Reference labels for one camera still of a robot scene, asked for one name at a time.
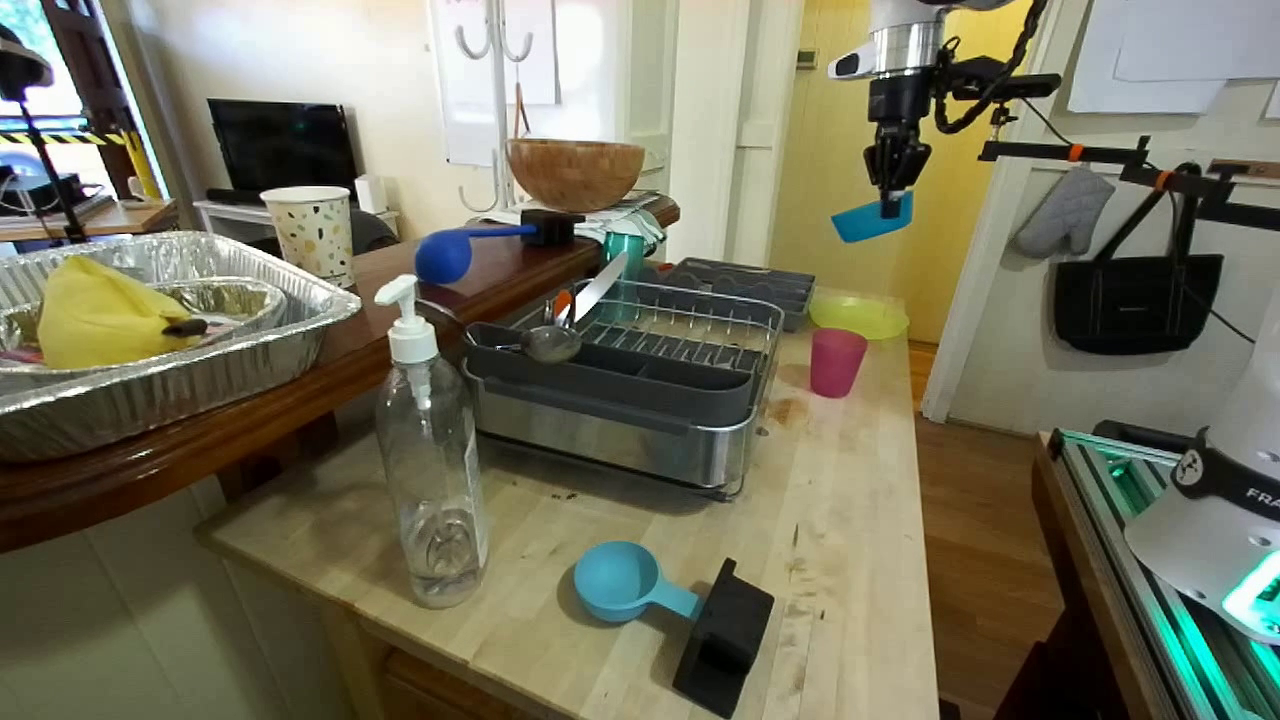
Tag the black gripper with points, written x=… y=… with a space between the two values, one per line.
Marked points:
x=897 y=152

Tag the blue plastic bowl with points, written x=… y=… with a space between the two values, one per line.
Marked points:
x=865 y=221

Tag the pink plastic cup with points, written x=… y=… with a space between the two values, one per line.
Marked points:
x=832 y=362

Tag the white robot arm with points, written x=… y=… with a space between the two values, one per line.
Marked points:
x=913 y=74

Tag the wooden bowl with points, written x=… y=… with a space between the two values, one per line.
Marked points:
x=573 y=174

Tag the patterned paper cup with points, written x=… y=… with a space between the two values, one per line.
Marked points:
x=313 y=224

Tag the aluminium foil tray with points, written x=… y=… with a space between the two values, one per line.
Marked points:
x=264 y=323

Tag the grey oven mitt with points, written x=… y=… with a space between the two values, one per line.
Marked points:
x=1066 y=216

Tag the green plastic plate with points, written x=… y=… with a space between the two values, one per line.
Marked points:
x=871 y=318

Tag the black hanging bag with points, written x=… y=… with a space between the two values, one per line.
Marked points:
x=1139 y=307

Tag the grey dish drying rack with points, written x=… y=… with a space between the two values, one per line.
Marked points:
x=663 y=383

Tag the blue ladle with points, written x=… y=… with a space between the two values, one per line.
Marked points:
x=446 y=254

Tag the black plastic block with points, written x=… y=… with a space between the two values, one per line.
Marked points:
x=721 y=643

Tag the blue measuring scoop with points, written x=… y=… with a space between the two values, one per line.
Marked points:
x=619 y=580

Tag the clear soap dispenser bottle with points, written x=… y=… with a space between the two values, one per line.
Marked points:
x=428 y=457

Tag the black monitor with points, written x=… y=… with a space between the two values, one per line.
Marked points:
x=275 y=144

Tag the yellow cloth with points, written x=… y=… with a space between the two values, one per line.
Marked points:
x=97 y=318

